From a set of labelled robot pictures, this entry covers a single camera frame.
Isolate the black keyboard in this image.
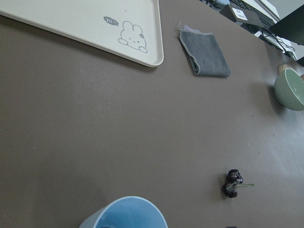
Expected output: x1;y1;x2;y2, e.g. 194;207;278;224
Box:
230;0;275;27

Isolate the cream rabbit tray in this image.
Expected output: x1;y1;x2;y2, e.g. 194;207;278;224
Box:
0;0;164;67

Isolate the green bowl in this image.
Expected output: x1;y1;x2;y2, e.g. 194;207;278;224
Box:
274;68;304;111

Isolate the dark cherries pair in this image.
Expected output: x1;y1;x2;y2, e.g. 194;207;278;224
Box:
223;169;254;198

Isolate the light blue plastic cup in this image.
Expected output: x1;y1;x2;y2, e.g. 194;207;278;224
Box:
79;196;168;228

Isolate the grey folded cloth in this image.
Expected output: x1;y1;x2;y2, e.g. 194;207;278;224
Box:
179;25;230;77

